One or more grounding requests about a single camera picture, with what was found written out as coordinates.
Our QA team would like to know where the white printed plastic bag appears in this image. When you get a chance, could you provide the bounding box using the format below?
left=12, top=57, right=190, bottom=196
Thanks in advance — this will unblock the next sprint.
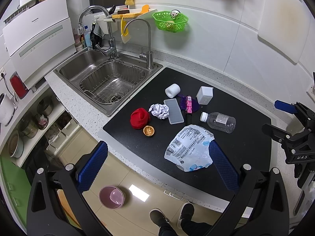
left=164, top=125, right=215, bottom=172

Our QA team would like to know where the clear plastic bottle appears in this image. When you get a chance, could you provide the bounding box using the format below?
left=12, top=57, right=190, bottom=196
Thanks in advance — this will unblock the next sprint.
left=200, top=112, right=236, bottom=133

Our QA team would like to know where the purple foil wrapper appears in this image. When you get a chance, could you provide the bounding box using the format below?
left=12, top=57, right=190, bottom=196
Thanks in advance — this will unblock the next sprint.
left=178, top=94, right=200, bottom=113

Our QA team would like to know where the white plastic tray lid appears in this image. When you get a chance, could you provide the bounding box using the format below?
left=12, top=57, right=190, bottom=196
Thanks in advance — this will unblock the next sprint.
left=163, top=99, right=184, bottom=125

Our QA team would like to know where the walnut shell half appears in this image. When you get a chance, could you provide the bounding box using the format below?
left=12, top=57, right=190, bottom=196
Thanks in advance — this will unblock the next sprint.
left=143, top=125, right=155, bottom=137

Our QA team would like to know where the red cloth ball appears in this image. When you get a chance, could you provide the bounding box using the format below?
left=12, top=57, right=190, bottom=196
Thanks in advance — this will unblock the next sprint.
left=130, top=108, right=151, bottom=129

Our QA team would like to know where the white square cup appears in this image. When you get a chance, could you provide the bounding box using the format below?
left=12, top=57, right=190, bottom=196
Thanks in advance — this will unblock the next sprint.
left=196, top=86, right=214, bottom=105

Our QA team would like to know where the pink small carton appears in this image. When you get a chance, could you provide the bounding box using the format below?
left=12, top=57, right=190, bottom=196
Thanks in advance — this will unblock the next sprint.
left=186, top=96, right=193, bottom=114

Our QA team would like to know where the white paper ball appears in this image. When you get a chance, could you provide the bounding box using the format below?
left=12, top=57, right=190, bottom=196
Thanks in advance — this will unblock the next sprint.
left=148, top=104, right=169, bottom=119

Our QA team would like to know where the white paper roll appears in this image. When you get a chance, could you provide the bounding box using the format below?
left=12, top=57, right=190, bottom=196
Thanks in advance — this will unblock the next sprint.
left=165, top=84, right=181, bottom=99

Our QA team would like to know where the pink trash bin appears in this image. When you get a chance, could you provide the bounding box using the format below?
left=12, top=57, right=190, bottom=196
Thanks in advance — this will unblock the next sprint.
left=99, top=185, right=125, bottom=209

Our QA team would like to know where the black counter mat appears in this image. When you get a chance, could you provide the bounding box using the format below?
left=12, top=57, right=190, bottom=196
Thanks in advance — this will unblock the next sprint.
left=103, top=68, right=272, bottom=201

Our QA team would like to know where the white storage drawer box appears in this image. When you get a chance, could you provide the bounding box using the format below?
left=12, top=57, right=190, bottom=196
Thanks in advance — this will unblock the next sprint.
left=44, top=111, right=80, bottom=156

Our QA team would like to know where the person right shoe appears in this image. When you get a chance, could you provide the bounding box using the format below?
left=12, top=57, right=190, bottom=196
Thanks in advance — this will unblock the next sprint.
left=177, top=202, right=194, bottom=229

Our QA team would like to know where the person shoe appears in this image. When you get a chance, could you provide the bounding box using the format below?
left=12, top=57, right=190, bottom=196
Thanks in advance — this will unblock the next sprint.
left=149, top=208, right=169, bottom=228
left=177, top=202, right=194, bottom=229

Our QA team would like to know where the steel cooking pot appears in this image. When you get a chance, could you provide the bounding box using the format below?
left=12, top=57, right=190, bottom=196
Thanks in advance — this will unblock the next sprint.
left=37, top=96, right=54, bottom=116

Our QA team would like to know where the person left shoe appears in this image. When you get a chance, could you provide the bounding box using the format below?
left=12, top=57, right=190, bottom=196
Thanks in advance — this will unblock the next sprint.
left=149, top=208, right=169, bottom=228

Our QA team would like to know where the white cutting board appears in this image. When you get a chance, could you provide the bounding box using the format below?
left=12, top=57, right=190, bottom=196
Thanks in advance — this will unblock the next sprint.
left=258, top=0, right=311, bottom=64

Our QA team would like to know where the stainless steel sink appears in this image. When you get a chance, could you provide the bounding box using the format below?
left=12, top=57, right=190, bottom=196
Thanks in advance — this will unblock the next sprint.
left=54, top=48, right=163, bottom=117

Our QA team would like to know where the red kettle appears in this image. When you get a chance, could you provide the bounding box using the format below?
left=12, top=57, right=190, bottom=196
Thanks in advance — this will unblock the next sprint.
left=10, top=72, right=29, bottom=100

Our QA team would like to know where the tall chrome faucet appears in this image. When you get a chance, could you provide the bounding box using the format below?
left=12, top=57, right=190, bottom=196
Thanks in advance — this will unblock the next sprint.
left=78, top=5, right=119, bottom=59

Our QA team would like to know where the slim gooseneck water faucet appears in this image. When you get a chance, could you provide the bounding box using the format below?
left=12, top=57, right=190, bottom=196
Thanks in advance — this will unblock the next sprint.
left=123, top=18, right=156, bottom=70

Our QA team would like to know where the white countertop dishwasher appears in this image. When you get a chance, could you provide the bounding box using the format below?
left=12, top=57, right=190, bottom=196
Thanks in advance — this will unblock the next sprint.
left=3, top=0, right=76, bottom=89

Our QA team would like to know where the green plastic basket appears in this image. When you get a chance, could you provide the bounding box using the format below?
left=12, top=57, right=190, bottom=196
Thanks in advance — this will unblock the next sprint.
left=152, top=10, right=188, bottom=33

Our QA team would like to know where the white sink shelf rack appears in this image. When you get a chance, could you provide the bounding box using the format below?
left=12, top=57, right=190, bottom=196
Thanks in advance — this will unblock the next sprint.
left=99, top=4, right=158, bottom=22

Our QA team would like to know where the wire sink basket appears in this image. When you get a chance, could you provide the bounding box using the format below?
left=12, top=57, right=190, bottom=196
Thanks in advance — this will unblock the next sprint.
left=80, top=61, right=146, bottom=105

